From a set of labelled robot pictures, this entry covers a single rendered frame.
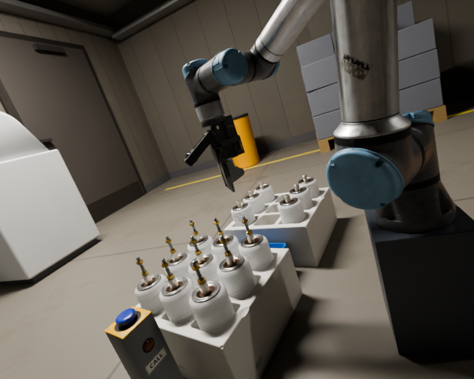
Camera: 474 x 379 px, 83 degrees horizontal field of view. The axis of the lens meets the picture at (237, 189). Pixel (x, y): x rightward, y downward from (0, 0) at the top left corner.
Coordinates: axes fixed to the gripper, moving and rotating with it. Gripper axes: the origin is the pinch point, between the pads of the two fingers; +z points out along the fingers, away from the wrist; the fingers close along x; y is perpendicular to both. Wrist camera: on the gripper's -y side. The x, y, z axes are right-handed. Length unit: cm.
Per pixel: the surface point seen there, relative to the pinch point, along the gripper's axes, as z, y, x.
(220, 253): 20.5, -9.0, 4.2
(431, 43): -25, 230, 127
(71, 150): -45, -119, 271
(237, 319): 25.9, -11.7, -21.5
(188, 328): 25.9, -23.6, -16.5
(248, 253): 20.1, -1.5, -4.3
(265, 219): 28.4, 16.0, 34.2
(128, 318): 11.1, -31.1, -26.3
